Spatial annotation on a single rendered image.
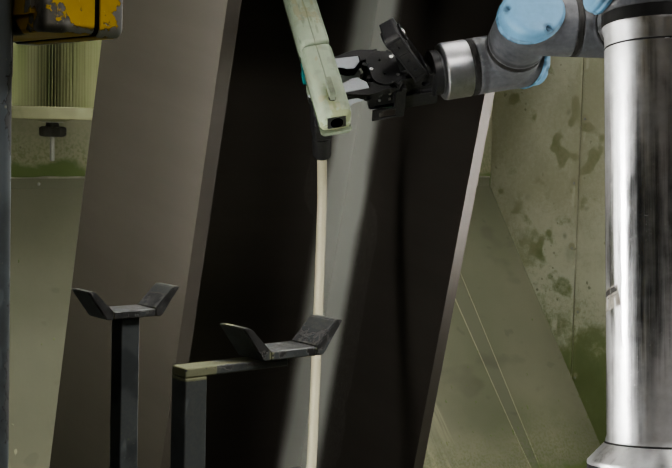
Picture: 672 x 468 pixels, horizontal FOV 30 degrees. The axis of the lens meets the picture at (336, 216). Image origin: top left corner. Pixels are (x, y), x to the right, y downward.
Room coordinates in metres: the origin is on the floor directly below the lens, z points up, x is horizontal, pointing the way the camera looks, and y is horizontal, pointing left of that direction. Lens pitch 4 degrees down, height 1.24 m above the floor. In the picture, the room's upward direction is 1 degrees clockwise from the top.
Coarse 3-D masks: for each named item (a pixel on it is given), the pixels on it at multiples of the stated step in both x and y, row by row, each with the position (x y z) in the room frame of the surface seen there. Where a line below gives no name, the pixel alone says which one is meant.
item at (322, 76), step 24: (288, 0) 1.99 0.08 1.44; (312, 0) 1.98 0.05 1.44; (312, 24) 1.94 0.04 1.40; (312, 48) 1.90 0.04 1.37; (312, 72) 1.87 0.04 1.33; (336, 72) 1.87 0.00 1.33; (312, 96) 1.86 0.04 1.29; (336, 96) 1.83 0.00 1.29; (312, 120) 1.97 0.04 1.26; (312, 144) 2.02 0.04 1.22
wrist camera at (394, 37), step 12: (384, 24) 1.89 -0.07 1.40; (396, 24) 1.89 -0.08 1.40; (384, 36) 1.88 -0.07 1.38; (396, 36) 1.87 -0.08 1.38; (396, 48) 1.88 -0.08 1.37; (408, 48) 1.89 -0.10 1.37; (408, 60) 1.91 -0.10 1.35; (420, 60) 1.93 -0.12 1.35; (408, 72) 1.93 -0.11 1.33; (420, 72) 1.93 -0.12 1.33
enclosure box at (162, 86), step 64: (128, 0) 2.06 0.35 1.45; (192, 0) 1.91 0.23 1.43; (256, 0) 2.31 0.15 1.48; (320, 0) 2.40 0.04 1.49; (384, 0) 2.48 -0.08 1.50; (448, 0) 2.34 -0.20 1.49; (128, 64) 2.05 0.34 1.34; (192, 64) 1.91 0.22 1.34; (256, 64) 2.34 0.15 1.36; (128, 128) 2.05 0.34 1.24; (192, 128) 1.91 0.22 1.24; (256, 128) 2.37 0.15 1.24; (384, 128) 2.47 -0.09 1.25; (448, 128) 2.33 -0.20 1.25; (128, 192) 2.05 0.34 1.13; (192, 192) 1.90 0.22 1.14; (256, 192) 2.40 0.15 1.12; (384, 192) 2.46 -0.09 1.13; (448, 192) 2.33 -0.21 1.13; (128, 256) 2.04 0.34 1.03; (192, 256) 1.90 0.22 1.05; (256, 256) 2.44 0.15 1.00; (384, 256) 2.45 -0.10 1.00; (448, 256) 2.32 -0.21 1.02; (192, 320) 1.93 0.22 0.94; (256, 320) 2.47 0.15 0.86; (384, 320) 2.45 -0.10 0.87; (448, 320) 2.31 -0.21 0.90; (64, 384) 2.20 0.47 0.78; (256, 384) 2.51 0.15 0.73; (320, 384) 2.59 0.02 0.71; (384, 384) 2.44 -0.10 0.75; (64, 448) 2.20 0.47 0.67; (256, 448) 2.55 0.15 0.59; (320, 448) 2.59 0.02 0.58; (384, 448) 2.44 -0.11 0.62
